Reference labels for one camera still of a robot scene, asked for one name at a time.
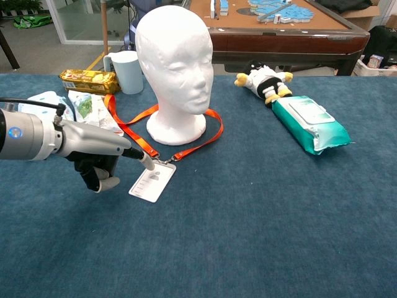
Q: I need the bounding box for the green bag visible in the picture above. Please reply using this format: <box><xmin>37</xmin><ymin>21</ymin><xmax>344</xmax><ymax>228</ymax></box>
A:
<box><xmin>12</xmin><ymin>14</ymin><xmax>53</xmax><ymax>30</ymax></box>

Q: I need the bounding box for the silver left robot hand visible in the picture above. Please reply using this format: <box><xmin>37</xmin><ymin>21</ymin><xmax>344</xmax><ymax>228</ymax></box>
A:
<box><xmin>52</xmin><ymin>119</ymin><xmax>156</xmax><ymax>194</ymax></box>

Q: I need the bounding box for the dark wooden table leg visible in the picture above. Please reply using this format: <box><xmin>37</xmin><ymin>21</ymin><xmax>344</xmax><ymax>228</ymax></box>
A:
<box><xmin>0</xmin><ymin>27</ymin><xmax>21</xmax><ymax>71</ymax></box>

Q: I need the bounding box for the light blue wet wipes pack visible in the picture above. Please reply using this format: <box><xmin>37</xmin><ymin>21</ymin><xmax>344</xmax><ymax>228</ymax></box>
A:
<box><xmin>17</xmin><ymin>91</ymin><xmax>77</xmax><ymax>122</ymax></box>

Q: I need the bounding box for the gold biscuit packet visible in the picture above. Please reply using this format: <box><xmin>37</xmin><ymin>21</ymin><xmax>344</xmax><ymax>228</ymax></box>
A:
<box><xmin>59</xmin><ymin>69</ymin><xmax>121</xmax><ymax>97</ymax></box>

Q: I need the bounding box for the white basket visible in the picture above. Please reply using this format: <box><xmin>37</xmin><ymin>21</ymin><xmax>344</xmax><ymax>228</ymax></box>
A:
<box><xmin>352</xmin><ymin>55</ymin><xmax>397</xmax><ymax>77</ymax></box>

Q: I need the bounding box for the wooden pole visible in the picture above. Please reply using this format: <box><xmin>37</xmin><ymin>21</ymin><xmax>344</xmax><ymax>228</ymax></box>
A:
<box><xmin>101</xmin><ymin>0</ymin><xmax>110</xmax><ymax>56</ymax></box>

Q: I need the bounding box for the white foam mannequin head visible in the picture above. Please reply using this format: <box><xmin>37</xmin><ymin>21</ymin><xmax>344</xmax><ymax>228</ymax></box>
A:
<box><xmin>135</xmin><ymin>4</ymin><xmax>213</xmax><ymax>146</ymax></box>

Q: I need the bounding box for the black cloth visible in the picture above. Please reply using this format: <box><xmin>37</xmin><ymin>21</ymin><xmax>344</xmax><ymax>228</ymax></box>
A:
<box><xmin>316</xmin><ymin>0</ymin><xmax>373</xmax><ymax>14</ymax></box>

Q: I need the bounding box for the blue mahjong tile pile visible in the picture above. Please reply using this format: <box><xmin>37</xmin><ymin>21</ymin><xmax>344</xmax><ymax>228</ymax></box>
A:
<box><xmin>237</xmin><ymin>0</ymin><xmax>316</xmax><ymax>25</ymax></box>

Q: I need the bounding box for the white ID card holder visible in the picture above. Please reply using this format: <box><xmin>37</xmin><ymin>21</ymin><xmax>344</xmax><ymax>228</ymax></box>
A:
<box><xmin>128</xmin><ymin>162</ymin><xmax>177</xmax><ymax>204</ymax></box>

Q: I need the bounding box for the orange lanyard with metal clips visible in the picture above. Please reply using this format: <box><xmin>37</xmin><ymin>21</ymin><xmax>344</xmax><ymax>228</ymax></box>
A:
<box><xmin>104</xmin><ymin>94</ymin><xmax>224</xmax><ymax>165</ymax></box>

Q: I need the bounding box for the white snack bag red seal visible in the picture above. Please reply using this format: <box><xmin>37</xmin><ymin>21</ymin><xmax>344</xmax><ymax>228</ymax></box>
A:
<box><xmin>67</xmin><ymin>89</ymin><xmax>125</xmax><ymax>137</ymax></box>

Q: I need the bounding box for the blue carpet table cover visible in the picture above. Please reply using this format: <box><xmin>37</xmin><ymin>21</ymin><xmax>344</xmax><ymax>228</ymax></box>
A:
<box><xmin>0</xmin><ymin>73</ymin><xmax>397</xmax><ymax>298</ymax></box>

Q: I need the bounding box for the glass partition white frame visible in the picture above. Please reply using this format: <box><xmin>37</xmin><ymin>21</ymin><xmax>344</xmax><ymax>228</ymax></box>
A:
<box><xmin>46</xmin><ymin>0</ymin><xmax>133</xmax><ymax>46</ymax></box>

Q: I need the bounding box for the cardboard box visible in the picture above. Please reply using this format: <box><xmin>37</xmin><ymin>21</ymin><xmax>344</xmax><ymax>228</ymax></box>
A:
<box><xmin>337</xmin><ymin>5</ymin><xmax>397</xmax><ymax>31</ymax></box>

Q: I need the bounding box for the black and white plush toy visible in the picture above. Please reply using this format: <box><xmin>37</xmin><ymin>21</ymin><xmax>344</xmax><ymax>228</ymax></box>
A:
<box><xmin>234</xmin><ymin>61</ymin><xmax>294</xmax><ymax>108</ymax></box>

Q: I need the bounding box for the black bag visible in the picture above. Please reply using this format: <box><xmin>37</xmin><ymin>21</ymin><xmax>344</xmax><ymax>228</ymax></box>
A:
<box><xmin>361</xmin><ymin>25</ymin><xmax>397</xmax><ymax>69</ymax></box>

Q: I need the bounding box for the brown mahjong table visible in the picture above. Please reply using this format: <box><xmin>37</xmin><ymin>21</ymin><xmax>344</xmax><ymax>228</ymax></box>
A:
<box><xmin>188</xmin><ymin>0</ymin><xmax>371</xmax><ymax>76</ymax></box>

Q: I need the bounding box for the green wet wipes pack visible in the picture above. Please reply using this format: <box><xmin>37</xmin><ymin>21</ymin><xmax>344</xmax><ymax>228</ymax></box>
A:
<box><xmin>271</xmin><ymin>95</ymin><xmax>354</xmax><ymax>156</ymax></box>

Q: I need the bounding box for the pale blue mug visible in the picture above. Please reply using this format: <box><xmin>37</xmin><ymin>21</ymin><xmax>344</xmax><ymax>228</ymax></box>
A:
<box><xmin>103</xmin><ymin>50</ymin><xmax>145</xmax><ymax>95</ymax></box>

